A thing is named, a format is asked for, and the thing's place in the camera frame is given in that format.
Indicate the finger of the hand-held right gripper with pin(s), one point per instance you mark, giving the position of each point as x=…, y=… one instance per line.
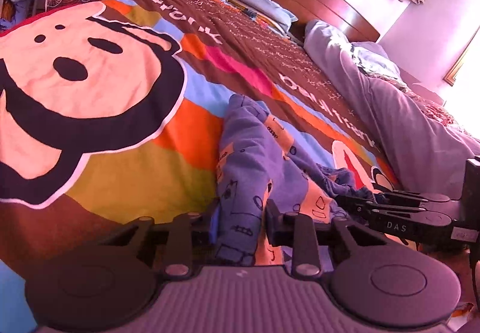
x=378, y=211
x=408, y=198

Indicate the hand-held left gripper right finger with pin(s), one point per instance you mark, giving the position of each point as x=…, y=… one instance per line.
x=273, y=222

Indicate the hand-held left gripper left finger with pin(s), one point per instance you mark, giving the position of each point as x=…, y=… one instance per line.
x=214, y=224

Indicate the blue printed pants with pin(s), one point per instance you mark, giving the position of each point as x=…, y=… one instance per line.
x=251, y=153

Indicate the grey duvet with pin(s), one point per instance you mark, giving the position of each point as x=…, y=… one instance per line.
x=405, y=119

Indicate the colourful cartoon printed blanket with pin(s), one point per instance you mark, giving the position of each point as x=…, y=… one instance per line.
x=112, y=100

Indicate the light blue pillow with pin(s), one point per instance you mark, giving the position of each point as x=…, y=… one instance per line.
x=258, y=5

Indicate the framed wall picture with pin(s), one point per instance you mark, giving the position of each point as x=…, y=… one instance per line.
x=455, y=70

